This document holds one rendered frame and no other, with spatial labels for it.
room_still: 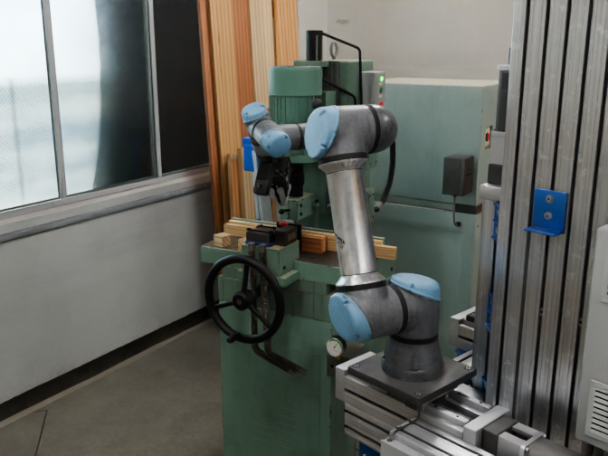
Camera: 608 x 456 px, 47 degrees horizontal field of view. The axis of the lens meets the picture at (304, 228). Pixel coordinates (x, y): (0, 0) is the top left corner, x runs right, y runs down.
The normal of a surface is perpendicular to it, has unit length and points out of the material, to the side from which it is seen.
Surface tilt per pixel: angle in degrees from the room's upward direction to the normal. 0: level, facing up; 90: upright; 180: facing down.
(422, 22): 90
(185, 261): 90
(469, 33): 90
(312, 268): 90
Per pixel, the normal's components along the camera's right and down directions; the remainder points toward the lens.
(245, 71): 0.85, 0.08
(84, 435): 0.00, -0.97
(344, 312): -0.87, 0.25
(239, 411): -0.47, 0.22
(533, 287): -0.73, 0.18
